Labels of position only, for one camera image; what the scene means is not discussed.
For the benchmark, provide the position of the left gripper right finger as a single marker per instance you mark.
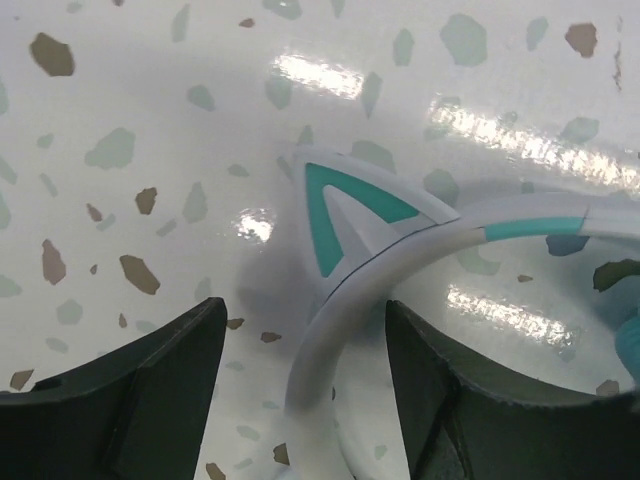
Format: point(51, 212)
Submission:
point(500, 423)

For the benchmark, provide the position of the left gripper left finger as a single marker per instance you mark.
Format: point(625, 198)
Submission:
point(138, 412)

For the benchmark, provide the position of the teal white cat-ear headphones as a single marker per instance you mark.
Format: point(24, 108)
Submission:
point(364, 230)

